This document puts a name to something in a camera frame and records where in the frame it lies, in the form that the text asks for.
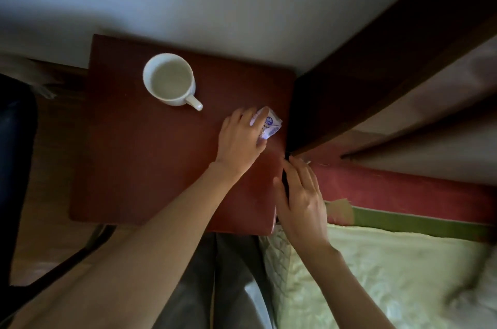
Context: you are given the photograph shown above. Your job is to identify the person's left hand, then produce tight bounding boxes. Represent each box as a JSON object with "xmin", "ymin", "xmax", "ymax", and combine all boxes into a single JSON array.
[{"xmin": 215, "ymin": 107, "xmax": 268, "ymax": 180}]

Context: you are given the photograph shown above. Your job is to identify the person's right hand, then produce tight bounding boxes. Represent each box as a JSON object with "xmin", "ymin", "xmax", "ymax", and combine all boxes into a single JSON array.
[{"xmin": 273, "ymin": 156, "xmax": 331, "ymax": 254}]

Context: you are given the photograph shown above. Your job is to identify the small white blue carton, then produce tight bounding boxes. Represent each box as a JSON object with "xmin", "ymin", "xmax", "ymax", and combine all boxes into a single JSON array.
[{"xmin": 250, "ymin": 106, "xmax": 283, "ymax": 141}]

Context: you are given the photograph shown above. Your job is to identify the person's left forearm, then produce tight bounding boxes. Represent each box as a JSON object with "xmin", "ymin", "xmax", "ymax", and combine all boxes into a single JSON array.
[{"xmin": 8, "ymin": 162, "xmax": 243, "ymax": 329}]

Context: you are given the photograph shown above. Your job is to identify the person's right forearm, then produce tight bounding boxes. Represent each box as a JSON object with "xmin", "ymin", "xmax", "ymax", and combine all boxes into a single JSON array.
[{"xmin": 293, "ymin": 242, "xmax": 397, "ymax": 329}]

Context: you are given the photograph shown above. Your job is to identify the red mattress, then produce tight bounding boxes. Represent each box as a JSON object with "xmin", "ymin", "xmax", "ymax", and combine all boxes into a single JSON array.
[{"xmin": 289, "ymin": 148, "xmax": 497, "ymax": 226}]

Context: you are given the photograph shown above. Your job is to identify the grey trousers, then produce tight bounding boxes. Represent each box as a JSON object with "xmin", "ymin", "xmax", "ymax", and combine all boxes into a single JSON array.
[{"xmin": 152, "ymin": 232, "xmax": 277, "ymax": 329}]

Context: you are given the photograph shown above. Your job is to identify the white ceramic mug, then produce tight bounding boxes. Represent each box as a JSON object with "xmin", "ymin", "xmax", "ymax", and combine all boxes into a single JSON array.
[{"xmin": 142, "ymin": 53, "xmax": 203, "ymax": 112}]

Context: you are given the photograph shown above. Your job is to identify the green bed sheet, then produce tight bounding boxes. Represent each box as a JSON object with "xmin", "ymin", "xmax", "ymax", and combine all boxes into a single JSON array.
[{"xmin": 349, "ymin": 206, "xmax": 497, "ymax": 244}]

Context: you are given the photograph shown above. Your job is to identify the pale green quilted blanket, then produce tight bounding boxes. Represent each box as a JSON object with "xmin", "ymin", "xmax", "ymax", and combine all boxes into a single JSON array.
[{"xmin": 259, "ymin": 223, "xmax": 497, "ymax": 329}]

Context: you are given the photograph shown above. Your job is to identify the dark brown wooden headboard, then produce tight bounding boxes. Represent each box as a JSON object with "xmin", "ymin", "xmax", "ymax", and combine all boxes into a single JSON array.
[{"xmin": 285, "ymin": 0, "xmax": 497, "ymax": 156}]

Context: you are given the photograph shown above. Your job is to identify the black chair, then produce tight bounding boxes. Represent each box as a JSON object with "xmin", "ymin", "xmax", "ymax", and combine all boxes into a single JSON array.
[{"xmin": 0, "ymin": 73, "xmax": 118, "ymax": 319}]

